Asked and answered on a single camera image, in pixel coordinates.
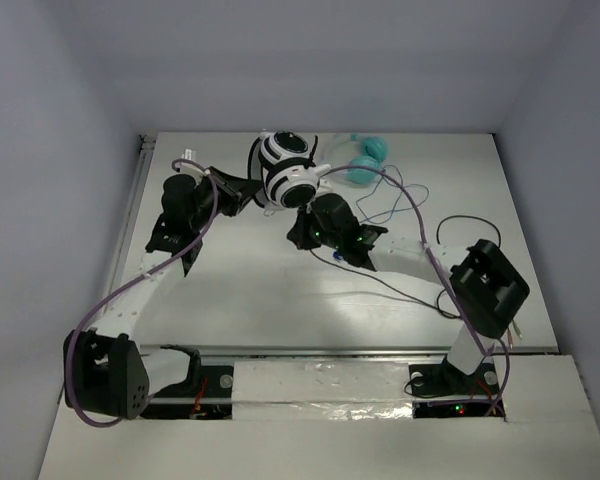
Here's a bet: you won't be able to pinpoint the teal headphones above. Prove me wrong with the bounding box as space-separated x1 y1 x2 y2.
321 133 389 187

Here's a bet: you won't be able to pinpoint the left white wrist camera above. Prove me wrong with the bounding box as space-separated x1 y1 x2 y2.
171 148 206 177

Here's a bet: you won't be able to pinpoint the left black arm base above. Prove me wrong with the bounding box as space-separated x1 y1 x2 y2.
140 365 234 420

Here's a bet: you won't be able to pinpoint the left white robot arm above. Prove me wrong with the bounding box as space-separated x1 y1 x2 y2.
63 167 262 428

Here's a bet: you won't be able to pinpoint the blue thin headphone cable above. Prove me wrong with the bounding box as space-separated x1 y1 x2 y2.
355 164 431 225

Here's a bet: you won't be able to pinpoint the aluminium rail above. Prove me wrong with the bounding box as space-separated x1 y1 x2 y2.
129 343 561 362

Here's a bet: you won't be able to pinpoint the black and white headphones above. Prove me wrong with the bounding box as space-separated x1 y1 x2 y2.
247 131 318 211

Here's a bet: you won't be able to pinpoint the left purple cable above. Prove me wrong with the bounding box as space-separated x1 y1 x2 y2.
67 158 217 428

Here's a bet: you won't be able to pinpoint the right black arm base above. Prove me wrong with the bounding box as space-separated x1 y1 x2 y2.
403 362 510 419

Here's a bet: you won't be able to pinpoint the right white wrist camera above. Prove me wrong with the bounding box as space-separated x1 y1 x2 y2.
308 164 333 196

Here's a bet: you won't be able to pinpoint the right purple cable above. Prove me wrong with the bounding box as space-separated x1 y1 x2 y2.
315 166 512 419

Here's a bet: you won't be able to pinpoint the black headphone cable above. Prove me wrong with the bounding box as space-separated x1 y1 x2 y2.
309 215 504 320

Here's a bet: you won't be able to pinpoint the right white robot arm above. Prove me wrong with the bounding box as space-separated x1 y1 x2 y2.
287 193 530 396

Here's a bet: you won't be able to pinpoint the purple cable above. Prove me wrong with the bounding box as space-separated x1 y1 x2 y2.
67 158 217 428
315 166 512 419

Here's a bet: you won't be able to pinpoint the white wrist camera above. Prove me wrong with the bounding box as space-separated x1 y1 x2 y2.
171 148 206 177
308 164 333 196

